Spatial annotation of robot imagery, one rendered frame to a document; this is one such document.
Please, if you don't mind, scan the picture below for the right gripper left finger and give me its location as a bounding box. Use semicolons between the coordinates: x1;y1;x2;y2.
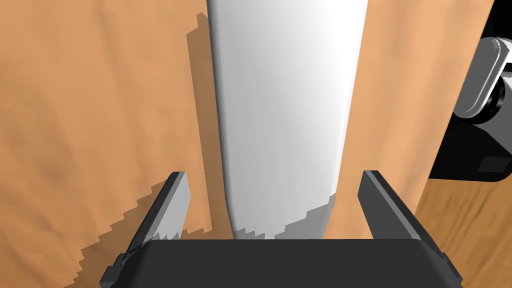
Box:
99;171;191;288

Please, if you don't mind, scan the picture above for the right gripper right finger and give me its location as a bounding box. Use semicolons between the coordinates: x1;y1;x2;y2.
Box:
357;169;466;281

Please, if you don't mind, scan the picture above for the white tall cylinder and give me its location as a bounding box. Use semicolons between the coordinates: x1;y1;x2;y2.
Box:
205;0;369;241

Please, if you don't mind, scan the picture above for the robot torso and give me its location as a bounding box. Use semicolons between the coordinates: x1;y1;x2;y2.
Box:
427;0;512;183

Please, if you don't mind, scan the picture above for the light brown wooden table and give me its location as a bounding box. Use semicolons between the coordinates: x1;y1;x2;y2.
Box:
0;0;497;288

